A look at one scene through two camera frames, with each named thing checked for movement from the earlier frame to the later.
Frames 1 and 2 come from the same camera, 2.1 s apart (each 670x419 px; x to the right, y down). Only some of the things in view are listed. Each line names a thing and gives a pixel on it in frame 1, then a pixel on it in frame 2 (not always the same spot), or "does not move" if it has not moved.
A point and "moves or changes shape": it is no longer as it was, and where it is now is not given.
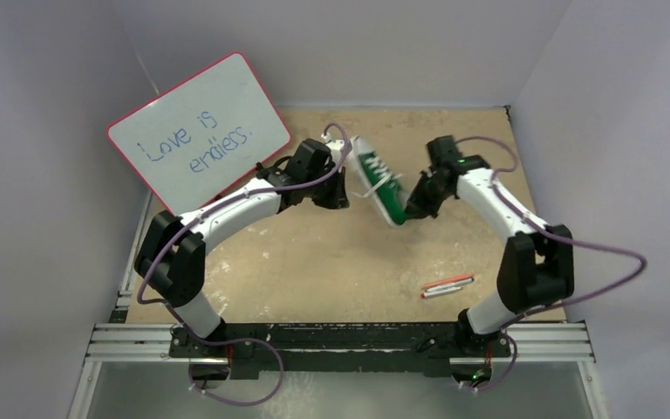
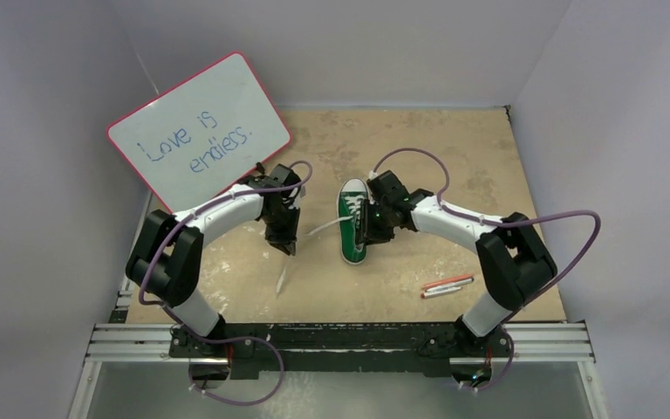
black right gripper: x=423 y=193 -> x=372 y=228
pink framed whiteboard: x=204 y=137 does not move
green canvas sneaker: x=386 y=188 moves or changes shape
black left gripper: x=335 y=188 -> x=281 y=232
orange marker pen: x=447 y=280 does not move
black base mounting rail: x=290 y=347 does not move
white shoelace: x=384 y=175 moves or changes shape
